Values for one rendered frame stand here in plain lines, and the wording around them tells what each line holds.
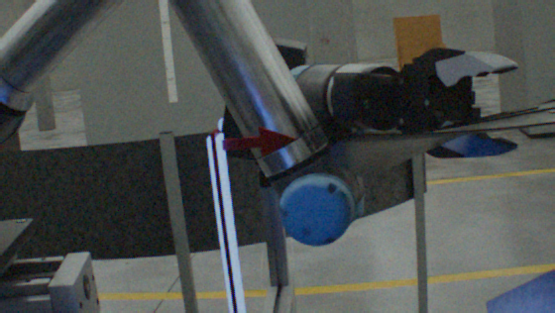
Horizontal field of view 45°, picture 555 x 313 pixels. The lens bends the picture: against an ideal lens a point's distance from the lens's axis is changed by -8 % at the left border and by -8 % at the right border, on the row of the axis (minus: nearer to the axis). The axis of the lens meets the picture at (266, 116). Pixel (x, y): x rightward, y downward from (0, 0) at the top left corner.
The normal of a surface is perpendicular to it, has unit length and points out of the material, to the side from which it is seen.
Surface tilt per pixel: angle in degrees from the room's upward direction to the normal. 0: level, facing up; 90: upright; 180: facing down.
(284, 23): 90
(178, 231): 90
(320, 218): 90
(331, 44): 90
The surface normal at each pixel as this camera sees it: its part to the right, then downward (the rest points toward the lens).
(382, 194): 0.58, 0.04
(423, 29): -0.10, 0.14
